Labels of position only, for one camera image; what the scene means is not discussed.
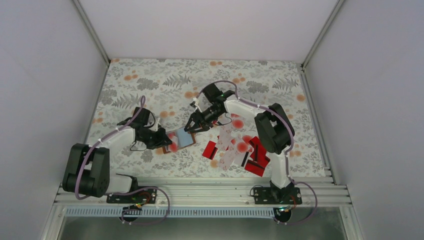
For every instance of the floral patterned table mat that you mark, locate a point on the floral patterned table mat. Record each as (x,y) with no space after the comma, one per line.
(169,86)

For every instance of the slotted grey cable duct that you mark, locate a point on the slotted grey cable duct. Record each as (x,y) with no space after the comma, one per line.
(174,212)

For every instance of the red card black stripe left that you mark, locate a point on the red card black stripe left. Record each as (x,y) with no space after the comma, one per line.
(210,150)

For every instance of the brown leather card holder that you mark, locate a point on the brown leather card holder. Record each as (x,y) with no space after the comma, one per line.
(185,139)

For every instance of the white card red circle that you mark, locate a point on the white card red circle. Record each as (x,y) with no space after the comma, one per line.
(237,121)
(173,147)
(241,146)

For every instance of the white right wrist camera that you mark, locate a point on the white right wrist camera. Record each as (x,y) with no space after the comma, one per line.
(196,105)

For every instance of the dark red card right upper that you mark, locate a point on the dark red card right upper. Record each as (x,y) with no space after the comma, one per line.
(259,152)

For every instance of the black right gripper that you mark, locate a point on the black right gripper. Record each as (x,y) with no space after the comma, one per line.
(205,125)

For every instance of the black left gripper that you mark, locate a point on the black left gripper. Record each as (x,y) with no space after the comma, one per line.
(161,137)

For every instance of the white card black stripe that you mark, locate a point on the white card black stripe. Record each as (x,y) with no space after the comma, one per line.
(241,159)

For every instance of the aluminium rail frame front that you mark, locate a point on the aluminium rail frame front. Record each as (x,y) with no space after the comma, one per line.
(320,192)

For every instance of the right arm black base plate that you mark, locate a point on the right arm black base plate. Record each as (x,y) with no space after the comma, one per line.
(263,196)

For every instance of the dark red card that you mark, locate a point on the dark red card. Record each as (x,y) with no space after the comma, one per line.
(259,152)
(255,167)

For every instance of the dark red card bottom right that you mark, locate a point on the dark red card bottom right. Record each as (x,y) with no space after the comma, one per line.
(255,167)

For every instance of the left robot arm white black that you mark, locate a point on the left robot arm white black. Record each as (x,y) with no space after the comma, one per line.
(88,172)

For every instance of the white card pale pattern bottom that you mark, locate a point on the white card pale pattern bottom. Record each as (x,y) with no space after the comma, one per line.
(227,159)

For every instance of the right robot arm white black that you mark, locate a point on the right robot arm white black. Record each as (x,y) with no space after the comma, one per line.
(275,132)

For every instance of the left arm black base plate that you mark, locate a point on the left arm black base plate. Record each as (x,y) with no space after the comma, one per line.
(147,196)

